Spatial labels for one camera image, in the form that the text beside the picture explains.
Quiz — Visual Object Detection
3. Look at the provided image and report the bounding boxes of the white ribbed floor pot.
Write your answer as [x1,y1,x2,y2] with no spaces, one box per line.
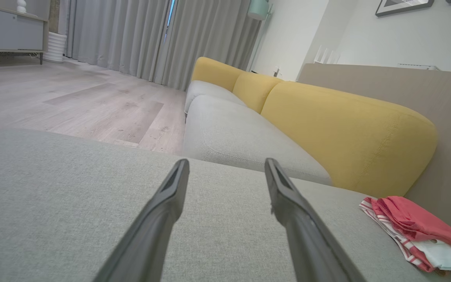
[43,32,68,63]

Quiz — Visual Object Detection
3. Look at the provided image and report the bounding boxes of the mint green floor lamp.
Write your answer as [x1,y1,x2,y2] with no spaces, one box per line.
[246,0,274,72]

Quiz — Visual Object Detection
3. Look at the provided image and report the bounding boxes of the dark framed wall picture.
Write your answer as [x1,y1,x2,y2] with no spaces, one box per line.
[375,0,435,17]

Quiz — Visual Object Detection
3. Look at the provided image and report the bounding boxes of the flat white device on ledge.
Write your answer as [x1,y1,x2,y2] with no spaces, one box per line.
[397,62,442,71]

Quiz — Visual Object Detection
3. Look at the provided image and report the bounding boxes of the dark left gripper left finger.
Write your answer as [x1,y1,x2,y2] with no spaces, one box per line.
[92,158,190,282]

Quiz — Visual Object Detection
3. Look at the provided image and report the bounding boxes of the grey pleated curtains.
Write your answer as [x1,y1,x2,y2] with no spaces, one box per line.
[64,0,264,91]

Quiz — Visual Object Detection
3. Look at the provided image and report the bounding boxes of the beige panel behind sofa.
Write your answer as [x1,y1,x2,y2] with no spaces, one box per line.
[298,63,451,240]

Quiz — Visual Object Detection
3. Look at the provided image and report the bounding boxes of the wide grey sofa chaise seat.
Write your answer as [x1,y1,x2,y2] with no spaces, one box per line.
[0,127,451,282]

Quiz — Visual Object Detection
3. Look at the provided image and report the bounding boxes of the red Bulls 23 jersey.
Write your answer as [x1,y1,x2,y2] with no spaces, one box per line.
[359,195,451,275]

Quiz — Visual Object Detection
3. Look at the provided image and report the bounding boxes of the grey sofa seat cushion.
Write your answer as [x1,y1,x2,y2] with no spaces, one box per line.
[184,80,246,115]

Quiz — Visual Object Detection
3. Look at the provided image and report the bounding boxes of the grey sideboard cabinet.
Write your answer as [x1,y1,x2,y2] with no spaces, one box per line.
[0,0,51,65]

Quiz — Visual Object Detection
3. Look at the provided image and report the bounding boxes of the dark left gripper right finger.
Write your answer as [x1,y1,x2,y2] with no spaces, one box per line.
[264,157,368,282]

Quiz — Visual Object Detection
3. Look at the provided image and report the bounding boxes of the white items on ledge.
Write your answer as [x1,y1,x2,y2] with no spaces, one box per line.
[313,44,342,65]

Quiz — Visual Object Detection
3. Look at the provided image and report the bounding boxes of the yellow sofa back cushion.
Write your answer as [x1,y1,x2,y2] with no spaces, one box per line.
[261,81,438,199]
[191,56,246,93]
[232,71,283,114]

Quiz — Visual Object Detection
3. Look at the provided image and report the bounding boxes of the grey sofa back cushion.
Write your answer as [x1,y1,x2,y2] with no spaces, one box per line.
[182,94,332,186]

